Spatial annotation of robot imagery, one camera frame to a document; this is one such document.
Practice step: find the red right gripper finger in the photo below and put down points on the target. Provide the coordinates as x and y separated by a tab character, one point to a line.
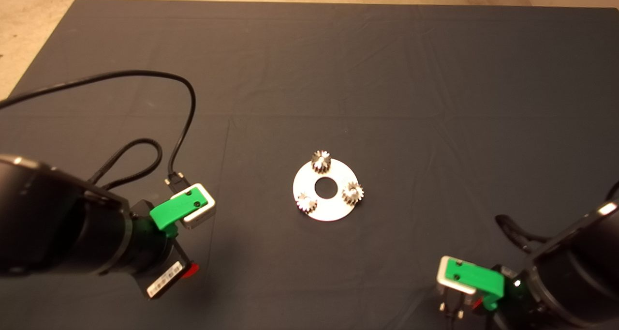
477	302

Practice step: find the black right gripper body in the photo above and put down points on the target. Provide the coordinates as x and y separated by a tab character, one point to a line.
515	310

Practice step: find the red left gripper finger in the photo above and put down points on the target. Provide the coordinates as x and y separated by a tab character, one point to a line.
192	270

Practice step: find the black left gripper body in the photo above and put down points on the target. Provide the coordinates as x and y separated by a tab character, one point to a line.
159	262

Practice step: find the small steel planetary gear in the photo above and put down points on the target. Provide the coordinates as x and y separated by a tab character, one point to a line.
307	204
321	163

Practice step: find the dark gear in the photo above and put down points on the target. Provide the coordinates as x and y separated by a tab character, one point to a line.
353	193

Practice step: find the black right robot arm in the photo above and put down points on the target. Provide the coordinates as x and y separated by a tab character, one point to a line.
580	272

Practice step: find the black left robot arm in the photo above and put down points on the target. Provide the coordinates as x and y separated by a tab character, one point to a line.
48	223

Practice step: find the round metal carrier plate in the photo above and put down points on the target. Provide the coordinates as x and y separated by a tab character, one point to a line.
333	211

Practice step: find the dark grey table cloth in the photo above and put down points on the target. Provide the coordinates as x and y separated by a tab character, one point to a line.
387	54

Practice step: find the green right camera mount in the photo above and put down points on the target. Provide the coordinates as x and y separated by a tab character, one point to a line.
476	277

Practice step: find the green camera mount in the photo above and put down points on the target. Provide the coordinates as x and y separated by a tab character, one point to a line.
174	209
476	277

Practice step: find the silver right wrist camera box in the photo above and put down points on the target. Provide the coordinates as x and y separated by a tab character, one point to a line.
445	281

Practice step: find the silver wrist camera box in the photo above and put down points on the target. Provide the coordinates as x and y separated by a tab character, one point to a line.
203	214
445	281

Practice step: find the green left camera mount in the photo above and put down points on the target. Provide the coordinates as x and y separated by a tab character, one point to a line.
174	209

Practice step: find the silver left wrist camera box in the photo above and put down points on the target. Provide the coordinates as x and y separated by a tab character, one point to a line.
203	214

